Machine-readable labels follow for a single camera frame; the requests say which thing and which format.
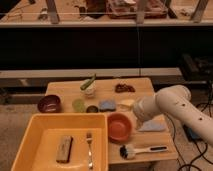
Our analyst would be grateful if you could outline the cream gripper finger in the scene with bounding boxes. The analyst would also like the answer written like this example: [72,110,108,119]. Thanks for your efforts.
[136,119,143,130]

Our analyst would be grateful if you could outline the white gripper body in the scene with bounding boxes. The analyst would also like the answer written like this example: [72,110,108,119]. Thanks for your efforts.
[132,96,160,122]

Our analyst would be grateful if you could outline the orange bowl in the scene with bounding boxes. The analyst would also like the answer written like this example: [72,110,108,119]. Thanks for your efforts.
[108,113,132,142]

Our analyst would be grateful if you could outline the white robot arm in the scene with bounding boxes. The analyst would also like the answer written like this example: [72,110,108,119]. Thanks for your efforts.
[133,85,213,147]

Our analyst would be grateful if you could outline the yellow plastic tray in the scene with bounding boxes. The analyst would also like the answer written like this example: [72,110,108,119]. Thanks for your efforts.
[11,113,108,171]

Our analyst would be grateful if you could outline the grey blue cloth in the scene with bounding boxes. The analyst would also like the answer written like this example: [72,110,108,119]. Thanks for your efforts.
[139,120,166,132]

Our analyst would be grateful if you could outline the yellow banana piece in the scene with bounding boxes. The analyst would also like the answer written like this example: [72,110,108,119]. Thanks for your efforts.
[118,99,134,109]

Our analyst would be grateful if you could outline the wooden table board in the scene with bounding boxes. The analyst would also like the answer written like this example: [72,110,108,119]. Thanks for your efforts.
[46,78,178,167]

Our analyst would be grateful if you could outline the blue sponge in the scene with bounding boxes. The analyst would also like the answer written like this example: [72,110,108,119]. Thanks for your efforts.
[99,100,116,112]

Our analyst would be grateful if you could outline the small dark dish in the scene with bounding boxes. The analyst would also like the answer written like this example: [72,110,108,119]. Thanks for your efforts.
[86,105,99,113]

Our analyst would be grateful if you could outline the blue pedal box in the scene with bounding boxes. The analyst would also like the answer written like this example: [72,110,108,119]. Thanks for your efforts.
[183,125,200,141]

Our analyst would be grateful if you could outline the silver fork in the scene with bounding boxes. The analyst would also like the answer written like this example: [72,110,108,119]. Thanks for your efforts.
[86,132,93,171]

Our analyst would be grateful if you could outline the green small cup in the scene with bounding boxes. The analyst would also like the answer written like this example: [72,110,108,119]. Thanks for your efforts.
[72,99,86,113]

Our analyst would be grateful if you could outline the green vegetable stick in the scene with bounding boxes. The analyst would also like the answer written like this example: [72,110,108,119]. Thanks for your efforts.
[80,74,96,90]

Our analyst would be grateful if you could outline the brown sponge block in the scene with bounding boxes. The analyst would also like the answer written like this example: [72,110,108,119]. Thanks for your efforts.
[56,135,73,163]

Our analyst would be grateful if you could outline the dark purple bowl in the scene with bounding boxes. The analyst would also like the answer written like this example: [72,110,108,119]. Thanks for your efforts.
[37,95,61,113]

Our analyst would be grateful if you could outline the white handled brush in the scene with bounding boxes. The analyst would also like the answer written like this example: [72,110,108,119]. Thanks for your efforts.
[119,144,168,160]

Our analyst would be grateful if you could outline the black cable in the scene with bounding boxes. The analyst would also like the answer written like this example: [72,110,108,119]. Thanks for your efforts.
[163,101,213,171]

